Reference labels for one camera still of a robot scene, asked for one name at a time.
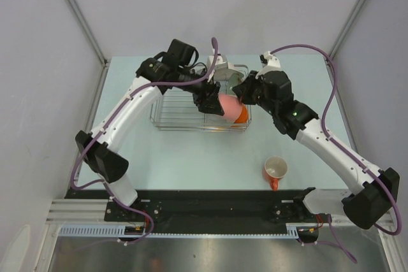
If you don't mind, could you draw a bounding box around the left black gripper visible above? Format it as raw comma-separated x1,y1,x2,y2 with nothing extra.
176,66,224,116

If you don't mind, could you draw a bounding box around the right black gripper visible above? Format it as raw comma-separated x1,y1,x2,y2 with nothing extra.
233,70,277,115

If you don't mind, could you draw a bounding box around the coral pink cup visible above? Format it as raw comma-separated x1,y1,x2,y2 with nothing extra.
219,94,242,122

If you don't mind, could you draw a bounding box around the white bowl orange outside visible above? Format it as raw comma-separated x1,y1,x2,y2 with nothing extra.
225,105,249,124

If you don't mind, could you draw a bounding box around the metal wire dish rack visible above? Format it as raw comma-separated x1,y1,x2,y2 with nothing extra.
149,63,252,132

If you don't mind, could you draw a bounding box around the green ceramic bowl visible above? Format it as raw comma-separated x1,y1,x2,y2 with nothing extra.
226,73,244,96

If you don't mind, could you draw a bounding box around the white scalloped plate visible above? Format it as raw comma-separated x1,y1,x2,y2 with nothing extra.
213,62,244,82

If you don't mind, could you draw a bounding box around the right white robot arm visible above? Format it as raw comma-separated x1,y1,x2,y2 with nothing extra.
233,71,400,229

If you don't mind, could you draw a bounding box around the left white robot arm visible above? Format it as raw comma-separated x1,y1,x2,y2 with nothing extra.
75,38,224,221

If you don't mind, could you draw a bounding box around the orange mug white inside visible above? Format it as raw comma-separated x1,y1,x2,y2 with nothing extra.
262,156,288,191

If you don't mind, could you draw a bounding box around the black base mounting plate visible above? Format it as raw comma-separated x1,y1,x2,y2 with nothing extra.
64,187,351,234

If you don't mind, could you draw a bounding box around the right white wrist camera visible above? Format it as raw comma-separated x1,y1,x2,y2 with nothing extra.
257,52,281,76

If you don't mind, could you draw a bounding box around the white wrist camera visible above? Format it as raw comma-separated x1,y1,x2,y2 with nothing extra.
257,52,281,76
207,54,228,72

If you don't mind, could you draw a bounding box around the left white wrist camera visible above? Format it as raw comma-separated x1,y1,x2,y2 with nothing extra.
207,54,228,72

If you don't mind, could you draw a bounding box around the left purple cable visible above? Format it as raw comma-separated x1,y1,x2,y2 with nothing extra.
69,36,219,247

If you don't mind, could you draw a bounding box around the white slotted cable duct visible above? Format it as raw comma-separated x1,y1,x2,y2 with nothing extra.
59,224,299,239

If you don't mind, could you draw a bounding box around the right aluminium frame post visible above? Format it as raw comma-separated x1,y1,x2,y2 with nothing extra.
329,0,368,59

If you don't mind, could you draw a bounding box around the aluminium frame post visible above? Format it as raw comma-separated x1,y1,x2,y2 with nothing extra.
329,0,368,59
47,0,108,66

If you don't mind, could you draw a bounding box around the left aluminium frame post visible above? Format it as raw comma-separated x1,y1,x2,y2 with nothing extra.
47,0,108,66

